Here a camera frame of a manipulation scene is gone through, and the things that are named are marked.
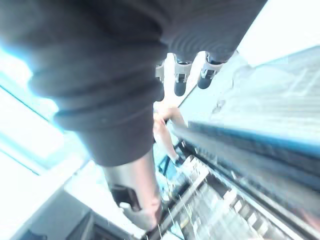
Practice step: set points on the right robot hand, black cloth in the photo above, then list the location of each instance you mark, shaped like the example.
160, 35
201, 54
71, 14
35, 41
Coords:
100, 75

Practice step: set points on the dishwasher with open door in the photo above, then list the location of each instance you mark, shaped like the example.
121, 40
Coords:
262, 150

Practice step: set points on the person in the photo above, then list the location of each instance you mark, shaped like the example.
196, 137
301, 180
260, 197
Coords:
172, 113

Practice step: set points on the dark grey cabinet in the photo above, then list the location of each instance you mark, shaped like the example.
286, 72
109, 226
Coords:
75, 220

